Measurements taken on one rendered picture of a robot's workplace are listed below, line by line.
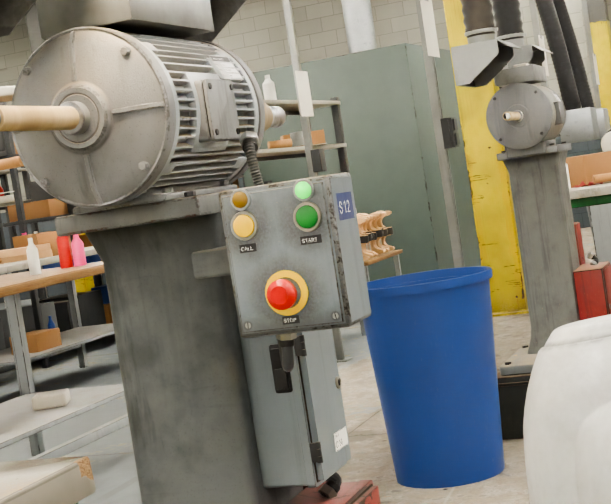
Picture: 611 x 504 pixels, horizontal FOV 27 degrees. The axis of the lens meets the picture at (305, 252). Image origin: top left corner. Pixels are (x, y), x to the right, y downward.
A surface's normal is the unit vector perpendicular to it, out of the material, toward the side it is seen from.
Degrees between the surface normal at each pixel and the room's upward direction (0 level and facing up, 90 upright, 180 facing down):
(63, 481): 90
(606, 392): 83
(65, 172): 97
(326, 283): 90
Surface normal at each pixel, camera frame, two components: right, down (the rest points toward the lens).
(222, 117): 0.93, -0.12
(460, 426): 0.21, 0.08
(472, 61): -0.35, 0.11
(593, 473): -0.82, 0.05
